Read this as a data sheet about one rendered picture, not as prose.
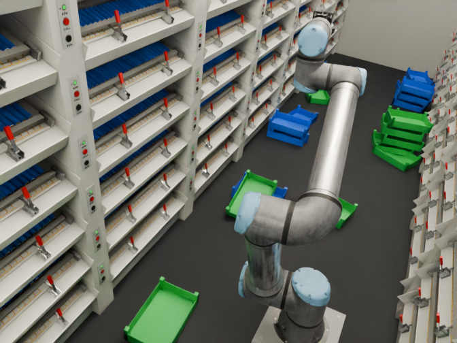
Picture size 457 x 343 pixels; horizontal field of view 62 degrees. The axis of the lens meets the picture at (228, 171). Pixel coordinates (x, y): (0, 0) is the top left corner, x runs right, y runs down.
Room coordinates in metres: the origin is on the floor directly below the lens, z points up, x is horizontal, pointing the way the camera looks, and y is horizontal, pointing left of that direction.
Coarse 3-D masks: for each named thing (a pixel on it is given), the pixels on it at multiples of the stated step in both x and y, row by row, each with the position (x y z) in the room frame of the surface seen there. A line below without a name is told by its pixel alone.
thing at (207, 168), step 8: (232, 136) 2.23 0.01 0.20; (224, 144) 2.15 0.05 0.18; (232, 144) 2.20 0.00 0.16; (216, 152) 2.04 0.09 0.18; (224, 152) 2.07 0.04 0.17; (232, 152) 2.12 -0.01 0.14; (208, 160) 1.93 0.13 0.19; (216, 160) 1.99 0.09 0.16; (224, 160) 2.02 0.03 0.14; (200, 168) 1.84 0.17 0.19; (208, 168) 1.89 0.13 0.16; (216, 168) 1.92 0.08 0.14; (200, 176) 1.80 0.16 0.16; (208, 176) 1.83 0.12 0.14; (200, 184) 1.74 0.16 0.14
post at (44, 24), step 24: (48, 0) 0.92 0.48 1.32; (72, 0) 0.99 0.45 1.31; (0, 24) 0.99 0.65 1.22; (24, 24) 0.95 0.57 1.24; (48, 24) 0.92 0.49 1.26; (72, 48) 0.97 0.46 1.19; (72, 72) 0.96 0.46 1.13; (48, 96) 0.94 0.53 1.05; (72, 120) 0.94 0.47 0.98; (72, 144) 0.92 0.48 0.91; (72, 168) 0.92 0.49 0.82; (96, 168) 1.00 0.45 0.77; (96, 192) 0.99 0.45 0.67; (96, 216) 0.97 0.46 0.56; (96, 264) 0.94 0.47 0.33; (96, 288) 0.92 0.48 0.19; (96, 312) 0.93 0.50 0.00
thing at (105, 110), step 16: (176, 48) 1.58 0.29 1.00; (176, 64) 1.52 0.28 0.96; (192, 64) 1.56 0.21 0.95; (144, 80) 1.32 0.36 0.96; (160, 80) 1.36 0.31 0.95; (96, 96) 1.13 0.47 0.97; (112, 96) 1.16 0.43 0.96; (144, 96) 1.27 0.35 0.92; (96, 112) 1.05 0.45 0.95; (112, 112) 1.10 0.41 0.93
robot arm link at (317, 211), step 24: (336, 72) 1.21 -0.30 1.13; (360, 72) 1.20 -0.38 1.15; (336, 96) 1.12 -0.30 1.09; (336, 120) 1.01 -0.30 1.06; (336, 144) 0.93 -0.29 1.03; (312, 168) 0.88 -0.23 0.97; (336, 168) 0.85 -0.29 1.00; (312, 192) 0.77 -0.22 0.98; (336, 192) 0.79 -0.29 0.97; (312, 216) 0.70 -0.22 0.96; (336, 216) 0.72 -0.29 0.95; (288, 240) 0.67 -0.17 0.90; (312, 240) 0.67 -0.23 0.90
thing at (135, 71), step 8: (160, 56) 1.47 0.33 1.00; (168, 56) 1.50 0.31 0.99; (144, 64) 1.38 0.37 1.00; (152, 64) 1.40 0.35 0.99; (128, 72) 1.28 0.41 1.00; (136, 72) 1.31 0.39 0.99; (112, 80) 1.20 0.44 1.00; (128, 80) 1.26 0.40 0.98; (96, 88) 1.13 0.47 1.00; (104, 88) 1.15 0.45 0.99; (88, 96) 1.08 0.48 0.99
